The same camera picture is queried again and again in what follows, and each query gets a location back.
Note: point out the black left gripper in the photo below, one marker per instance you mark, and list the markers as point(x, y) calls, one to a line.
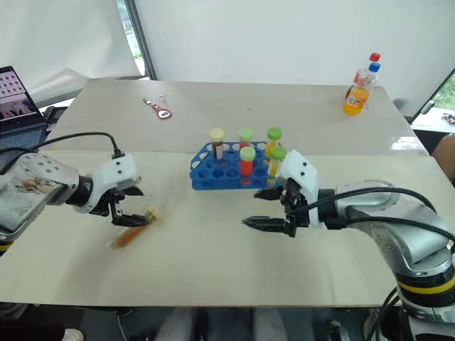
point(107, 201)

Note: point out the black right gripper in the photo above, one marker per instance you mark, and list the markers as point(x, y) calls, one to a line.
point(294, 202)

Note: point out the brown test tube cream cap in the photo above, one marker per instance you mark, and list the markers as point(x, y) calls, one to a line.
point(131, 234)

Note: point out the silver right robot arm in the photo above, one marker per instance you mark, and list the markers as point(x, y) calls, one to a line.
point(401, 241)

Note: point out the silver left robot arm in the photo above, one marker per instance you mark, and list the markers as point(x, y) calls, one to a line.
point(35, 188)

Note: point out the yellow test tube green cap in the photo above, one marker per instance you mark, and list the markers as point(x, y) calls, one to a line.
point(275, 161)

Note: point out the red test tube green cap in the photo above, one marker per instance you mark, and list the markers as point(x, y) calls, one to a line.
point(247, 163)
point(245, 136)

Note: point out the blue test tube rack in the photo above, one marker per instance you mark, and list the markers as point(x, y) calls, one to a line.
point(213, 175)

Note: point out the orange test tube green cap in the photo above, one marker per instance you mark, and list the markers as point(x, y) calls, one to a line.
point(273, 136)

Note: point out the brown test tube yellow cap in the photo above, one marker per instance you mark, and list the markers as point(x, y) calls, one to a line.
point(217, 145)

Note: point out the red bottle opener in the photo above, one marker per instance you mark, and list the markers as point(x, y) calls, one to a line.
point(161, 112)

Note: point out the small black device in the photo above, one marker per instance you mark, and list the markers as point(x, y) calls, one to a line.
point(53, 113)

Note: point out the orange soda bottle blue cap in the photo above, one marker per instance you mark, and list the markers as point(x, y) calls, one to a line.
point(355, 99)

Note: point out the white shoe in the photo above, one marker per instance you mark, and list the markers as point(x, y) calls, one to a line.
point(74, 334)

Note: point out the open laptop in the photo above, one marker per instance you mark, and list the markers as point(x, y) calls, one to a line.
point(16, 106)

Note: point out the clear bottle red cap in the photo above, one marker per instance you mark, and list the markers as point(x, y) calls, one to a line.
point(374, 57)

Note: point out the white side table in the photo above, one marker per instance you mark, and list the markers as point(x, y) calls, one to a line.
point(433, 120)

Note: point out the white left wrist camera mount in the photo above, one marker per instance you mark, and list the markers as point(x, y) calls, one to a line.
point(117, 170)

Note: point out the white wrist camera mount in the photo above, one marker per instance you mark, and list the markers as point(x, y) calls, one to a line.
point(117, 170)
point(302, 174)

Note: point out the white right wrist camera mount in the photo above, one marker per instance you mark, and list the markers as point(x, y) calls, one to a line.
point(302, 174)

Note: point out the dark window frame post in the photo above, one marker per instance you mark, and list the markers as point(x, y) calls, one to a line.
point(142, 39)

